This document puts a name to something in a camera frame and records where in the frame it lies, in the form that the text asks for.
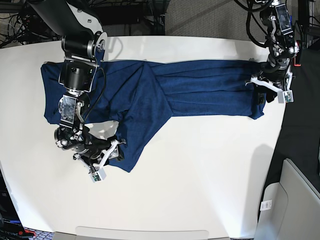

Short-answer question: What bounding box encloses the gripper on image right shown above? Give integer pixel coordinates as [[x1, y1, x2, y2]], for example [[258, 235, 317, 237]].
[[245, 61, 293, 93]]

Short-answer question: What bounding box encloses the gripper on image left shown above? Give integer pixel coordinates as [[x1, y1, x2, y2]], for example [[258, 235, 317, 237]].
[[73, 138, 126, 173]]

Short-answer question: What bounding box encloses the blue long-sleeve shirt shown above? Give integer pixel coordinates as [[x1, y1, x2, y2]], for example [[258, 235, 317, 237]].
[[40, 59, 266, 174]]

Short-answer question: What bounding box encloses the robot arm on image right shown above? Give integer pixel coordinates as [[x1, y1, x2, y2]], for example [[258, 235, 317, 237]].
[[235, 0, 300, 93]]

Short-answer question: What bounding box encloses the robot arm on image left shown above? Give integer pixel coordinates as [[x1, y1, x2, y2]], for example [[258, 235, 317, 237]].
[[28, 0, 121, 176]]

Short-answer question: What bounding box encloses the red clamp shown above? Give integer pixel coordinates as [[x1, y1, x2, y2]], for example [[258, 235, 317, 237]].
[[293, 40, 302, 67]]

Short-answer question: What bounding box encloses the black cloth on right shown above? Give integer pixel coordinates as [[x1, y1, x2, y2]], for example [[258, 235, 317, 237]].
[[253, 49, 320, 217]]

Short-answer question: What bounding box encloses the beige plastic bin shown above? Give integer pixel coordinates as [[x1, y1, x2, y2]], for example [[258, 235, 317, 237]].
[[254, 158, 320, 240]]

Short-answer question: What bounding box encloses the black box lower left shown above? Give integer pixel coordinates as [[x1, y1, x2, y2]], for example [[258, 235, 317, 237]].
[[0, 172, 23, 240]]

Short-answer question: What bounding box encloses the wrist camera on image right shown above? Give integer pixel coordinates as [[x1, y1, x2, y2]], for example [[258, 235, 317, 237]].
[[277, 90, 294, 104]]

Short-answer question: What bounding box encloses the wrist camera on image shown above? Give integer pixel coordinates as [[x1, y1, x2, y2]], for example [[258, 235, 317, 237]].
[[277, 90, 294, 104], [89, 168, 106, 183]]

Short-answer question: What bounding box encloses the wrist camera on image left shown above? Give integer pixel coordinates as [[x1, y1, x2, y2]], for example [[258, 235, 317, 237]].
[[89, 168, 106, 183]]

